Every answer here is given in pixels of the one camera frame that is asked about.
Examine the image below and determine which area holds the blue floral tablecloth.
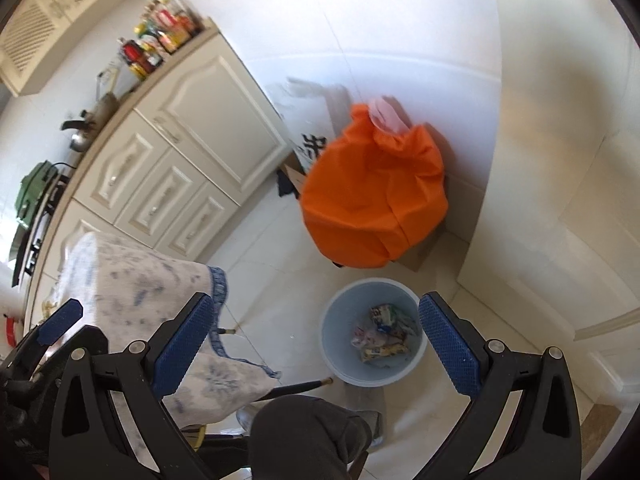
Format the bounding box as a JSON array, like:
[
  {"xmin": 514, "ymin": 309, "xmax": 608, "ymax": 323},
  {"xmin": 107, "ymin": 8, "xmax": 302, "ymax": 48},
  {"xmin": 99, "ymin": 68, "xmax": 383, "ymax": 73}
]
[{"xmin": 42, "ymin": 232, "xmax": 282, "ymax": 428}]

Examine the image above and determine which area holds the wide lattice door cabinet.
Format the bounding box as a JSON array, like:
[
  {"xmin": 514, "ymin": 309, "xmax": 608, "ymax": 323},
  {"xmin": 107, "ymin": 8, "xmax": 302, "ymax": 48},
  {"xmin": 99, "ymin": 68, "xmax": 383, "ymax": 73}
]
[{"xmin": 0, "ymin": 0, "xmax": 142, "ymax": 98}]

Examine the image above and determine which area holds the pinkish clear plastic bag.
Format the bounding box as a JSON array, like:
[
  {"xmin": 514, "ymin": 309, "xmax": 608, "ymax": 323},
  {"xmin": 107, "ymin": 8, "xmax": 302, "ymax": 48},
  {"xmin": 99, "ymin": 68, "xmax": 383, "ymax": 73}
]
[{"xmin": 351, "ymin": 321, "xmax": 382, "ymax": 348}]

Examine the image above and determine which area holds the person's leg in dark trousers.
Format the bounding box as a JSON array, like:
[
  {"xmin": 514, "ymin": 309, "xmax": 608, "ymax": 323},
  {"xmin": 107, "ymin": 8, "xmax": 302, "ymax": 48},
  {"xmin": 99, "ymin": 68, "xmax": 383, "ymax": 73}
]
[{"xmin": 249, "ymin": 395, "xmax": 373, "ymax": 480}]

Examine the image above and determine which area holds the light blue waste bin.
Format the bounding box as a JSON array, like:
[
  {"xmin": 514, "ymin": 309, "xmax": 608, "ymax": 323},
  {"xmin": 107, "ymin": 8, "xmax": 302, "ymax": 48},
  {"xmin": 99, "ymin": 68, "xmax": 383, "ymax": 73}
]
[{"xmin": 320, "ymin": 278, "xmax": 429, "ymax": 387}]

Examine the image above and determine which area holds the dark cloth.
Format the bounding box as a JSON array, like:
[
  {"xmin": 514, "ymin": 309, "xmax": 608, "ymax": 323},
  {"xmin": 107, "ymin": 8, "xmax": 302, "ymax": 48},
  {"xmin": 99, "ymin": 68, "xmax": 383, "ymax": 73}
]
[{"xmin": 276, "ymin": 169, "xmax": 302, "ymax": 199}]

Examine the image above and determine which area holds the cream door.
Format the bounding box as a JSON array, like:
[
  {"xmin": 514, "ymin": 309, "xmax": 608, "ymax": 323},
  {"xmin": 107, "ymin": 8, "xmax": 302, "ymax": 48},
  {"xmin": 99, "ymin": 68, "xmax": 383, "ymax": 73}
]
[{"xmin": 457, "ymin": 0, "xmax": 640, "ymax": 413}]

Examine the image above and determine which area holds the cream cabinet drawer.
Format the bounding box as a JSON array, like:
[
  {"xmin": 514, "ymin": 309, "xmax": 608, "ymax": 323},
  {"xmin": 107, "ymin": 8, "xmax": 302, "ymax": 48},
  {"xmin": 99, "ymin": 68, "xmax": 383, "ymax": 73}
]
[
  {"xmin": 157, "ymin": 182, "xmax": 242, "ymax": 262},
  {"xmin": 115, "ymin": 147, "xmax": 209, "ymax": 249}
]

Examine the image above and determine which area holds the black gas hob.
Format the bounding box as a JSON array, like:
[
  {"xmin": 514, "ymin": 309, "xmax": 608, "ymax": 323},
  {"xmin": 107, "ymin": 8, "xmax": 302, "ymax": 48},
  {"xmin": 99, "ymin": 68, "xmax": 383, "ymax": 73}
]
[{"xmin": 9, "ymin": 175, "xmax": 72, "ymax": 287}]

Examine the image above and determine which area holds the row of condiment bottles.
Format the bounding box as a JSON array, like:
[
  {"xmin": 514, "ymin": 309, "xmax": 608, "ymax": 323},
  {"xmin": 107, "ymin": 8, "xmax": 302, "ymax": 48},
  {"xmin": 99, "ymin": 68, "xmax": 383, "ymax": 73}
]
[{"xmin": 117, "ymin": 0, "xmax": 206, "ymax": 82}]

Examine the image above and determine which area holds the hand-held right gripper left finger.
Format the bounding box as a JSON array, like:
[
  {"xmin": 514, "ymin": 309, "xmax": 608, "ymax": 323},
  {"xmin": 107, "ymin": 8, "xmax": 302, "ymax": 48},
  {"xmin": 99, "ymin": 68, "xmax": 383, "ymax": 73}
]
[{"xmin": 47, "ymin": 292, "xmax": 216, "ymax": 480}]

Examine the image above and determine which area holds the white printed paper bag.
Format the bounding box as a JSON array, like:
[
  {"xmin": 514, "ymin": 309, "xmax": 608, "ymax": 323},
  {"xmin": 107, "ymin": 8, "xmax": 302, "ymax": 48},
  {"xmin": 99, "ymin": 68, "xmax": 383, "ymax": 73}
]
[{"xmin": 277, "ymin": 77, "xmax": 352, "ymax": 171}]

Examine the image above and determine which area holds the grey shoe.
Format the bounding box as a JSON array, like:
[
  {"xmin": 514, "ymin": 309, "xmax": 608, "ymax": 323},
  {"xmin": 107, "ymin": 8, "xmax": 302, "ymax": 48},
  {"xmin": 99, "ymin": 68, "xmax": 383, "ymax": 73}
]
[{"xmin": 357, "ymin": 410, "xmax": 385, "ymax": 449}]

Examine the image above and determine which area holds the yellow printed wrapper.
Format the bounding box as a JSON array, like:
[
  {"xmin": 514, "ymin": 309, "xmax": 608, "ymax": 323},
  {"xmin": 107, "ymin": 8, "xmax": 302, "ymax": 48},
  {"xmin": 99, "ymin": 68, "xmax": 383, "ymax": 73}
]
[
  {"xmin": 360, "ymin": 341, "xmax": 410, "ymax": 364},
  {"xmin": 369, "ymin": 304, "xmax": 402, "ymax": 332}
]

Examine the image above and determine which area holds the green electric cooker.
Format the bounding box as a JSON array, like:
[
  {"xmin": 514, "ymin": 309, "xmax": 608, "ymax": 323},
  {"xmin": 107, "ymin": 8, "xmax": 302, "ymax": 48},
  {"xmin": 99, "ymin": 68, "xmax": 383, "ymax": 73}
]
[{"xmin": 12, "ymin": 160, "xmax": 57, "ymax": 226}]

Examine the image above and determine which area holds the pink plastic bag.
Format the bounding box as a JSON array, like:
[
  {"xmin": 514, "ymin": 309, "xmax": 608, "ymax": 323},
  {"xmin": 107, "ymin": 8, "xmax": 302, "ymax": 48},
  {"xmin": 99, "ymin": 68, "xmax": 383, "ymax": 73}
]
[{"xmin": 369, "ymin": 95, "xmax": 413, "ymax": 134}]

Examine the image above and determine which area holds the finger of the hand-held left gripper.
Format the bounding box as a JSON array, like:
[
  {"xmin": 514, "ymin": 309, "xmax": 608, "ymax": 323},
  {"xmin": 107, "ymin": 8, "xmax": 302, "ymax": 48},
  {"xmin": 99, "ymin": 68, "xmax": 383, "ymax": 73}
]
[
  {"xmin": 39, "ymin": 299, "xmax": 84, "ymax": 347},
  {"xmin": 20, "ymin": 325, "xmax": 109, "ymax": 366}
]

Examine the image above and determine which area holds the orange bag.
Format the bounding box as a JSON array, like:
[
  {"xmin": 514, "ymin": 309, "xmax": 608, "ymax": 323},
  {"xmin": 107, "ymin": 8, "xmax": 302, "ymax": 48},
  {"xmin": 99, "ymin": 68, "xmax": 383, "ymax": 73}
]
[{"xmin": 300, "ymin": 104, "xmax": 449, "ymax": 268}]

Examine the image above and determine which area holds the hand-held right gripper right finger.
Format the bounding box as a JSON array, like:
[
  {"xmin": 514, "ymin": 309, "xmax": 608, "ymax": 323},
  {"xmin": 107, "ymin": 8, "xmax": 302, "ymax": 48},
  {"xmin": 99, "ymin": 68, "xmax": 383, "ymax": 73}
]
[{"xmin": 415, "ymin": 291, "xmax": 583, "ymax": 480}]

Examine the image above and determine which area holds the tall cream drawer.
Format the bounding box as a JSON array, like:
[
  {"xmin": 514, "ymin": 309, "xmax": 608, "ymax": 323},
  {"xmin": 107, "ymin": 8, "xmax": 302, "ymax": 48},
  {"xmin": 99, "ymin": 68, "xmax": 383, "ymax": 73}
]
[{"xmin": 75, "ymin": 110, "xmax": 168, "ymax": 211}]

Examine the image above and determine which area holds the red container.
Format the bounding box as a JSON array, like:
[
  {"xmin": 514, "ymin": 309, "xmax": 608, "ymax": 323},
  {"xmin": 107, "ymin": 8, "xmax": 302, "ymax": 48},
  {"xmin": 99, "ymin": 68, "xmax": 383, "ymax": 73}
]
[{"xmin": 1, "ymin": 315, "xmax": 21, "ymax": 349}]

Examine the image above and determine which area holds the steel wok with lid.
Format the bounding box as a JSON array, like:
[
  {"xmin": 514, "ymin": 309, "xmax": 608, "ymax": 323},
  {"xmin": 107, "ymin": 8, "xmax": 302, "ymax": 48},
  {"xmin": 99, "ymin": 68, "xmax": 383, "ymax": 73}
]
[{"xmin": 61, "ymin": 91, "xmax": 119, "ymax": 153}]

